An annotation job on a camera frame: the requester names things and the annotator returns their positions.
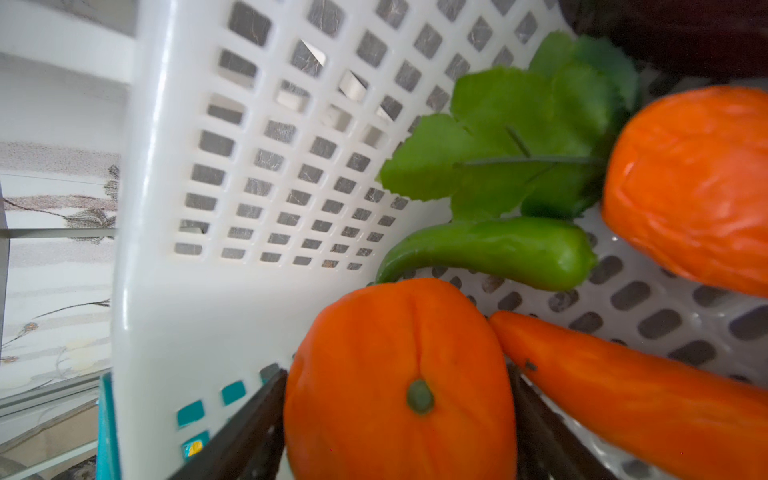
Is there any orange bell pepper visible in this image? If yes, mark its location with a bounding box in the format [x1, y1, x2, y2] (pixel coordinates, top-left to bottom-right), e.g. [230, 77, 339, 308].
[601, 86, 767, 297]

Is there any orange tomato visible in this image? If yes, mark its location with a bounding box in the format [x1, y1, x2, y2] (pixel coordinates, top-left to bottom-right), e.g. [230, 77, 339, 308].
[284, 278, 517, 479]

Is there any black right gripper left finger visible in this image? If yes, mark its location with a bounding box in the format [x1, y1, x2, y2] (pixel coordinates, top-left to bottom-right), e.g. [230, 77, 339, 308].
[171, 369, 288, 480]

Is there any green leafy vegetable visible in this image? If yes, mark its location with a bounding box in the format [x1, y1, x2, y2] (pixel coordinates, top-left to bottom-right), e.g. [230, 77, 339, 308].
[379, 32, 641, 221]

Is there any dark eggplant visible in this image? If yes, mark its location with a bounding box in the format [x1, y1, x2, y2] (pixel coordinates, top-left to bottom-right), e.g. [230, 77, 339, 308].
[559, 0, 767, 78]

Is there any white plastic basket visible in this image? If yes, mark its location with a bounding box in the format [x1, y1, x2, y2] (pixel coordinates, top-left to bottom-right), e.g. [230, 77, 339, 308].
[110, 1, 767, 479]

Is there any green chili pepper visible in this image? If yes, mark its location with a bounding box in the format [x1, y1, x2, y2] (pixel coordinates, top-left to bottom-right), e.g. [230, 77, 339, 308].
[375, 217, 598, 292]

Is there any orange carrot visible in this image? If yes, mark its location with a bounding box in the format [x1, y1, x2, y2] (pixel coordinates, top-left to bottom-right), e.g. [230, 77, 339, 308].
[490, 312, 767, 479]

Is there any teal plastic basket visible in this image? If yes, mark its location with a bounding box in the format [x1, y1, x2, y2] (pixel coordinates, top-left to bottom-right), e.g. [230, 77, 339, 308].
[96, 363, 282, 479]

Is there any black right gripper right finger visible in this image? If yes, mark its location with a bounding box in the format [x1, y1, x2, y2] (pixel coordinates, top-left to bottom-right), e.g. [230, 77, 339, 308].
[507, 363, 617, 480]

